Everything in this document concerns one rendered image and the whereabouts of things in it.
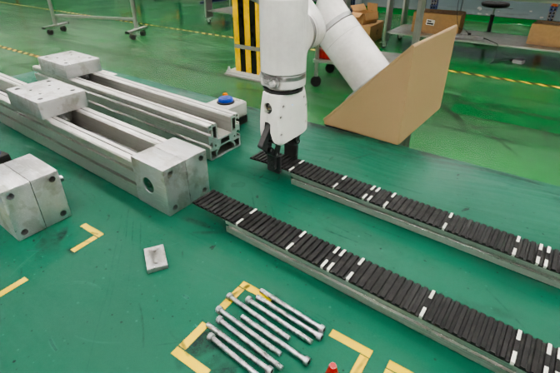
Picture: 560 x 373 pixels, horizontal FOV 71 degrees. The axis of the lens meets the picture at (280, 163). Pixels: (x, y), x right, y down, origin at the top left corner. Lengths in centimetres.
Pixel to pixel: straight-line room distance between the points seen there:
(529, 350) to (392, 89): 60
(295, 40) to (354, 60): 42
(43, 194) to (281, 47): 47
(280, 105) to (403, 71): 34
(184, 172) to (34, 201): 24
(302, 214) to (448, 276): 26
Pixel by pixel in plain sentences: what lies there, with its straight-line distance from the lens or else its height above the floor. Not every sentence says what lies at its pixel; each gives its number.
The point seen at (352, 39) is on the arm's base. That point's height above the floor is 99.
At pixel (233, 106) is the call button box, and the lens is 103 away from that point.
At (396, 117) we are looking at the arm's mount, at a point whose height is 85.
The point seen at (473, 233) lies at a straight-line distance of 69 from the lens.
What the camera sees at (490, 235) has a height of 81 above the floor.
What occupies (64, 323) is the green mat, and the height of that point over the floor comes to 78.
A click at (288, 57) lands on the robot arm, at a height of 104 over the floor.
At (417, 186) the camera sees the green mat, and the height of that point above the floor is 78.
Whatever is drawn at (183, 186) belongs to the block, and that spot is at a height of 83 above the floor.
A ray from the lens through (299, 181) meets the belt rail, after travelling 78.
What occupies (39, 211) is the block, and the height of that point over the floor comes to 82.
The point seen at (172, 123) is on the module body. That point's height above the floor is 84.
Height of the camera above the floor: 121
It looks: 29 degrees down
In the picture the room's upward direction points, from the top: straight up
